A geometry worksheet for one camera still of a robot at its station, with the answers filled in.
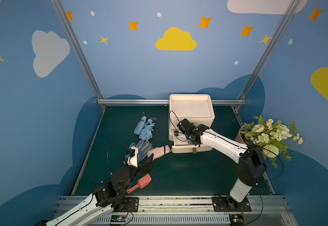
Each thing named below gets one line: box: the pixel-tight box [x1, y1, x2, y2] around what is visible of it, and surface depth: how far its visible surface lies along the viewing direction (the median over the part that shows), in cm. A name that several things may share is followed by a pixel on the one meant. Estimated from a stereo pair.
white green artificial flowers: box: [240, 114, 304, 169], surface depth 70 cm
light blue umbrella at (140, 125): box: [133, 111, 148, 136], surface depth 106 cm
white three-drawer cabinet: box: [168, 94, 215, 154], surface depth 89 cm
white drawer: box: [171, 129, 214, 154], surface depth 85 cm
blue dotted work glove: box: [128, 139, 153, 163], surface depth 100 cm
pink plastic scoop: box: [126, 173, 152, 194], surface depth 83 cm
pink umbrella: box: [146, 144, 172, 161], surface depth 93 cm
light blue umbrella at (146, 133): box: [138, 117, 157, 141], surface depth 101 cm
